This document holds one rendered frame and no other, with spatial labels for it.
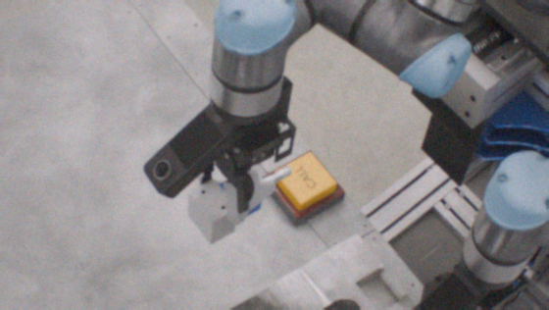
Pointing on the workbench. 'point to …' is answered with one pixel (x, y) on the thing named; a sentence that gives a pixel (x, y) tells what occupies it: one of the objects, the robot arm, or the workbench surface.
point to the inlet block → (217, 222)
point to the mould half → (324, 282)
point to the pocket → (379, 289)
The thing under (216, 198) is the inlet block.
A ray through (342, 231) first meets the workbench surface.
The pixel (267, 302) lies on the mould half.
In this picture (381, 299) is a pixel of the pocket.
